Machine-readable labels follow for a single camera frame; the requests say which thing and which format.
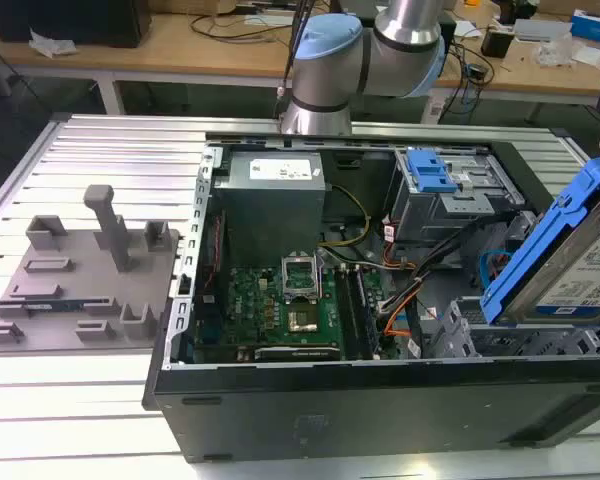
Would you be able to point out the hard disk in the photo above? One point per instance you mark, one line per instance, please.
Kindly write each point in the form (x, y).
(530, 250)

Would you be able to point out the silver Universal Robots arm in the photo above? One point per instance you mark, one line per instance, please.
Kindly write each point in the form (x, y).
(320, 75)

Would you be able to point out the grey metal disk bay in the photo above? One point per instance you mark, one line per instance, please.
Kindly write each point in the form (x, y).
(450, 335)

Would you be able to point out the blue cardboard box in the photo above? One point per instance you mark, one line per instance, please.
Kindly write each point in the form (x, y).
(597, 25)

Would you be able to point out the clear plastic bags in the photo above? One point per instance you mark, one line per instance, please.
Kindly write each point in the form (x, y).
(552, 54)

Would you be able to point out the flat grey device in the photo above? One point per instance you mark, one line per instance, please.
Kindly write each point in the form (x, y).
(542, 30)

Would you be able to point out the small black container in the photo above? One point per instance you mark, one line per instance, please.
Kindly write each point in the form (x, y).
(497, 42)

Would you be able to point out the blue drive cage latch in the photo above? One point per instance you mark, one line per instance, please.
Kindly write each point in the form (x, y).
(430, 172)

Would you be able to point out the grey drive cage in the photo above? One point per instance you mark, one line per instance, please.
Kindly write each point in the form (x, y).
(430, 215)

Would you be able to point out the black RAM stick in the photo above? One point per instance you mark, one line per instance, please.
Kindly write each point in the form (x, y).
(367, 315)

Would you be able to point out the thin metal locking lever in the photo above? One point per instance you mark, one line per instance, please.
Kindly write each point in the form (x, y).
(321, 275)

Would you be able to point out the grey power supply unit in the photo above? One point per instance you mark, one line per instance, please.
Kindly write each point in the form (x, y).
(270, 215)

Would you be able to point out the CPU socket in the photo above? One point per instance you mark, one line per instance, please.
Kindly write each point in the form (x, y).
(303, 321)

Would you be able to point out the wooden desk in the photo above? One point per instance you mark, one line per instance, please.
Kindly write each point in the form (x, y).
(205, 57)

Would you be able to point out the black graphics card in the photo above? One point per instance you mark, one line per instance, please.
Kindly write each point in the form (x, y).
(300, 353)

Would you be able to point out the green motherboard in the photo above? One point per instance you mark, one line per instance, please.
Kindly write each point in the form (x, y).
(250, 305)

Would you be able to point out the black PC case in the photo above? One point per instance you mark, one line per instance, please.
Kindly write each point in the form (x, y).
(330, 415)

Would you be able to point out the large black box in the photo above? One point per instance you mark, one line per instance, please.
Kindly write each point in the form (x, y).
(65, 20)

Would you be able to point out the white crumpled plastic wrap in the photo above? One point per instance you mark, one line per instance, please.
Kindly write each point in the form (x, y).
(50, 44)

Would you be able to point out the grey parts rack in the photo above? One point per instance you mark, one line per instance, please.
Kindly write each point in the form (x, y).
(80, 280)

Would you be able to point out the green RAM stick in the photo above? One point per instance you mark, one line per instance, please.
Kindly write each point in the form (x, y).
(55, 304)

